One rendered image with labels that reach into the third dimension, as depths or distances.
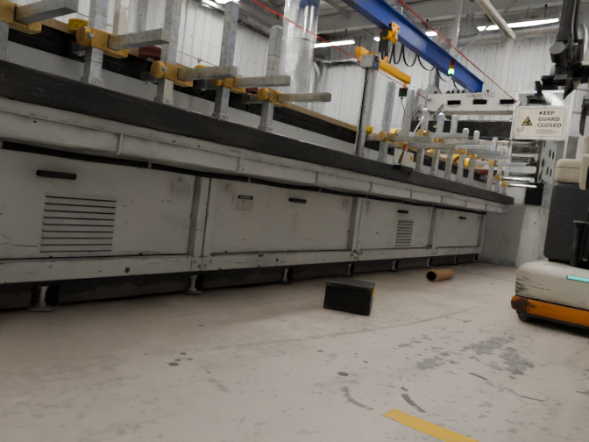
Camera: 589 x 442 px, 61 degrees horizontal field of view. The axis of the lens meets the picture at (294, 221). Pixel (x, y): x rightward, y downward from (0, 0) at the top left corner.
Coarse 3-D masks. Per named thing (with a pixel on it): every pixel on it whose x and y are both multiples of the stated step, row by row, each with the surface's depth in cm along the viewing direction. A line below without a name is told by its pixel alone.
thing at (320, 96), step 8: (248, 96) 210; (256, 96) 207; (280, 96) 199; (288, 96) 197; (296, 96) 195; (304, 96) 192; (312, 96) 190; (320, 96) 188; (328, 96) 187; (248, 104) 212
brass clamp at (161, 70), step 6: (156, 66) 156; (162, 66) 156; (168, 66) 158; (174, 66) 159; (156, 72) 156; (162, 72) 156; (168, 72) 158; (174, 72) 160; (156, 78) 160; (162, 78) 159; (168, 78) 158; (174, 78) 160; (180, 84) 165; (186, 84) 164; (192, 84) 166
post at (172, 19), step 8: (168, 0) 158; (176, 0) 158; (168, 8) 158; (176, 8) 158; (168, 16) 158; (176, 16) 158; (168, 24) 158; (176, 24) 159; (176, 32) 159; (176, 40) 160; (168, 48) 158; (176, 48) 160; (160, 56) 160; (168, 56) 158; (160, 80) 159; (168, 80) 159; (160, 88) 159; (168, 88) 160; (168, 96) 160
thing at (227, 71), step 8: (144, 72) 171; (184, 72) 159; (192, 72) 157; (200, 72) 154; (208, 72) 152; (216, 72) 150; (224, 72) 148; (232, 72) 147; (144, 80) 171; (152, 80) 169; (184, 80) 162; (192, 80) 161
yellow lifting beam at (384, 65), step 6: (360, 48) 723; (360, 54) 725; (360, 60) 732; (384, 60) 787; (384, 66) 782; (390, 66) 797; (390, 72) 800; (396, 72) 816; (402, 72) 833; (396, 78) 833; (402, 78) 835; (408, 78) 853
